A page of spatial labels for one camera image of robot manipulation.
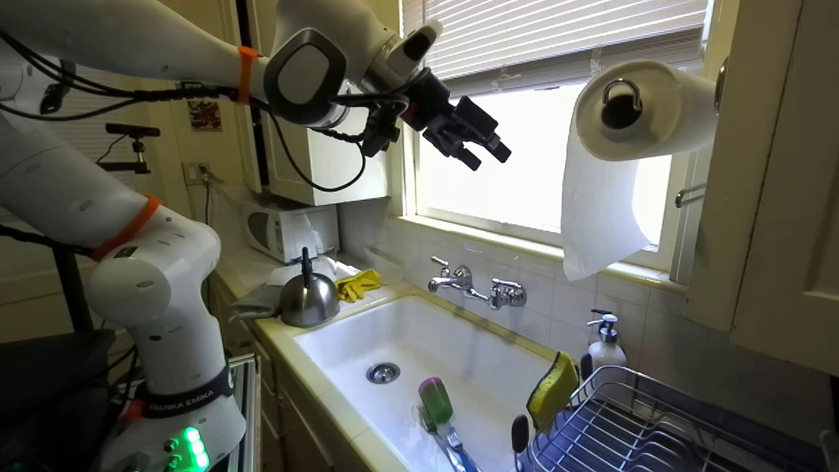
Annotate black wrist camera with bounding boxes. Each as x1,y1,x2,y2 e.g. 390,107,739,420
359,100,404,159

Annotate white microwave oven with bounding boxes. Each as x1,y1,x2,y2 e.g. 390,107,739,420
242,203,340,264

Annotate metal cabinet latch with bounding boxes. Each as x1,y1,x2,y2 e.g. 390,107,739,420
673,182,705,209

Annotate blue dish rack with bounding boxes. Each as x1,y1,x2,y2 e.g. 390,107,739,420
515,362,828,472

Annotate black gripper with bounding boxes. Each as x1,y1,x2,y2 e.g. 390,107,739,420
402,65,515,174

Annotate chrome wall faucet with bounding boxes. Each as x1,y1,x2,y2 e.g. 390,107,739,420
424,254,530,311

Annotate green dish brush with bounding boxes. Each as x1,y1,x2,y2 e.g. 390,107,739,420
418,376,482,472

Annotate cream wall cabinet with latch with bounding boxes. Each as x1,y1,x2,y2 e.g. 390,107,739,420
684,0,839,378

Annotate white soap dispenser bottle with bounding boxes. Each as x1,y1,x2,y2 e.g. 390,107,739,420
580,307,630,380

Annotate green yellow sponge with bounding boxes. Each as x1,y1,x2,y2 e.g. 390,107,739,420
525,348,581,436

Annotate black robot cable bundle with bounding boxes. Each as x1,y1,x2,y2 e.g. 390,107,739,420
0,28,415,193

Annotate white window blind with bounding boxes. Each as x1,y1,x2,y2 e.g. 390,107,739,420
402,0,713,82

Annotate steel kettle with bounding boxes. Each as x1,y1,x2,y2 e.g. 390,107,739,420
277,243,340,330

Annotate yellow rubber gloves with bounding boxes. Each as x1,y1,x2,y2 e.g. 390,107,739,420
335,267,387,305

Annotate metal sink drain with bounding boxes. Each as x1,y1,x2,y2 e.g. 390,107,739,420
365,359,404,389

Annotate white kitchen sink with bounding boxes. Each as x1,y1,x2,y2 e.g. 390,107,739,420
292,290,560,472

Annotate black camera stand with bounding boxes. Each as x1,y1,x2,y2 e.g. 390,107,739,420
48,121,166,338

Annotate white paper towel roll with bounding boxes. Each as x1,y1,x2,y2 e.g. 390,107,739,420
571,57,723,166

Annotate white wall outlet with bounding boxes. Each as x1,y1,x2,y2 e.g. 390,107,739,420
182,159,217,192

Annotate white framed window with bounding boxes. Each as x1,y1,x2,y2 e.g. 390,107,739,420
395,0,716,273

